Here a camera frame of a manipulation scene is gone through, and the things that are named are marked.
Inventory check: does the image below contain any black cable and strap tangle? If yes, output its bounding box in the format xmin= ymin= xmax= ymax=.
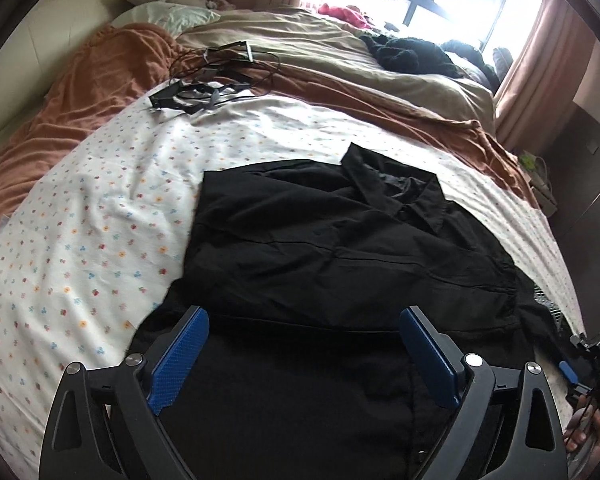
xmin=149 ymin=40 xmax=281 ymax=116

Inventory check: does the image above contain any black clothes pile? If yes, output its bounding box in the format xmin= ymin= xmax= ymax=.
xmin=360 ymin=32 xmax=513 ymax=92

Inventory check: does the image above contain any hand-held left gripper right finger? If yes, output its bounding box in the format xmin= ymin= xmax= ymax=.
xmin=399 ymin=306 xmax=570 ymax=480

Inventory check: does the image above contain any beige duvet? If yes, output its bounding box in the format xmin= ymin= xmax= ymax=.
xmin=177 ymin=6 xmax=496 ymax=123

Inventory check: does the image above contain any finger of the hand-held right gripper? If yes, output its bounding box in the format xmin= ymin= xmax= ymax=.
xmin=559 ymin=360 xmax=597 ymax=397
xmin=571 ymin=332 xmax=600 ymax=361

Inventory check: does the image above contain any pale green pillow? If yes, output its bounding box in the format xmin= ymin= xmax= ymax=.
xmin=111 ymin=1 xmax=221 ymax=36

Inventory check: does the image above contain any brown blanket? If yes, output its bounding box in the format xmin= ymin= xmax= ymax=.
xmin=0 ymin=22 xmax=541 ymax=251

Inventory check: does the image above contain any person's right hand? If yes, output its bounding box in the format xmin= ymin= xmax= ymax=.
xmin=564 ymin=394 xmax=600 ymax=457

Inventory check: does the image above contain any white floral bedsheet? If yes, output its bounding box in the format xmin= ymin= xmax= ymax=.
xmin=0 ymin=95 xmax=581 ymax=480

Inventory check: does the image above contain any cream bed headboard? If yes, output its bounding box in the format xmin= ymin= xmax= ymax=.
xmin=0 ymin=0 xmax=181 ymax=166

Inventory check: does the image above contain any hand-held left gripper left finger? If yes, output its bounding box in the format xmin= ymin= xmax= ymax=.
xmin=39 ymin=306 xmax=210 ymax=480

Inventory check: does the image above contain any black shirt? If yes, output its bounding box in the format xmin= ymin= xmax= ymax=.
xmin=128 ymin=142 xmax=588 ymax=480

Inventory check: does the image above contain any white power strip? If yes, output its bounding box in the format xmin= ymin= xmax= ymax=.
xmin=527 ymin=157 xmax=559 ymax=217

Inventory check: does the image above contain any red cloth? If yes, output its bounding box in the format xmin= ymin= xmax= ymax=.
xmin=316 ymin=2 xmax=371 ymax=29

